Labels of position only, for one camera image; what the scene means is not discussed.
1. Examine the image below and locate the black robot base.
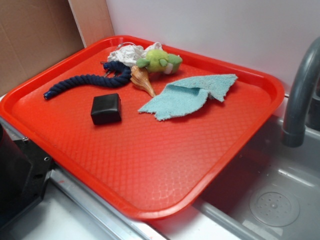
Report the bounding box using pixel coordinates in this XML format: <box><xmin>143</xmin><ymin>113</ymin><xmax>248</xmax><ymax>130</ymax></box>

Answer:
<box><xmin>0</xmin><ymin>126</ymin><xmax>52</xmax><ymax>229</ymax></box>

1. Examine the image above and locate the light blue cloth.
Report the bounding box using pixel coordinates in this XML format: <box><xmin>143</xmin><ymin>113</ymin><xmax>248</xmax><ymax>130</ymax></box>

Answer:
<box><xmin>138</xmin><ymin>74</ymin><xmax>238</xmax><ymax>121</ymax></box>

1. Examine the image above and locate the white crumpled cloth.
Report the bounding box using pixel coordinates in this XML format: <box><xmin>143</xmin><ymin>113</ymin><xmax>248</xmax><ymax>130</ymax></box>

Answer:
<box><xmin>107</xmin><ymin>42</ymin><xmax>163</xmax><ymax>67</ymax></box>

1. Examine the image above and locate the red plastic tray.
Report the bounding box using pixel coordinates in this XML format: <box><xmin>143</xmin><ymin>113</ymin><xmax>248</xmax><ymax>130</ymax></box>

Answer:
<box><xmin>0</xmin><ymin>36</ymin><xmax>285</xmax><ymax>220</ymax></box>

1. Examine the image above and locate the orange seashell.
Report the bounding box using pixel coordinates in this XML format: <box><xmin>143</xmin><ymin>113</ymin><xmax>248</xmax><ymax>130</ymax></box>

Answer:
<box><xmin>130</xmin><ymin>65</ymin><xmax>156</xmax><ymax>98</ymax></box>

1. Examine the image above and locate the black rectangular box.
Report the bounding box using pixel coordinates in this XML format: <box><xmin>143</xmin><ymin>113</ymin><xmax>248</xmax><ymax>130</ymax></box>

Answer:
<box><xmin>90</xmin><ymin>93</ymin><xmax>122</xmax><ymax>125</ymax></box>

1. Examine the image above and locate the green plush toy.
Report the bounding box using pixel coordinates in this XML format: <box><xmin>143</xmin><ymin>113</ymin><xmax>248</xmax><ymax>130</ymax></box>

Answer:
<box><xmin>136</xmin><ymin>49</ymin><xmax>183</xmax><ymax>75</ymax></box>

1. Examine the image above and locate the grey plastic sink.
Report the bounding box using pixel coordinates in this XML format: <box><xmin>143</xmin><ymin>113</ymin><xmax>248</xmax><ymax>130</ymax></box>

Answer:
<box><xmin>150</xmin><ymin>103</ymin><xmax>320</xmax><ymax>240</ymax></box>

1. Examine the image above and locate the grey faucet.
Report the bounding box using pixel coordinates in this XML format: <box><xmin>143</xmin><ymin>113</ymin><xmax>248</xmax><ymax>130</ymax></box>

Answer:
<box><xmin>281</xmin><ymin>38</ymin><xmax>320</xmax><ymax>148</ymax></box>

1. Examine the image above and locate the brown cardboard panel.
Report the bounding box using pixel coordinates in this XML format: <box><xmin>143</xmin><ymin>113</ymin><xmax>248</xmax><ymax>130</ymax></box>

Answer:
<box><xmin>0</xmin><ymin>0</ymin><xmax>114</xmax><ymax>96</ymax></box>

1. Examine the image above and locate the dark blue rope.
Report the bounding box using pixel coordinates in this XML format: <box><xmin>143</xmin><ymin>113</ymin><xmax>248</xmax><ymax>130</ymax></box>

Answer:
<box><xmin>43</xmin><ymin>60</ymin><xmax>133</xmax><ymax>101</ymax></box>

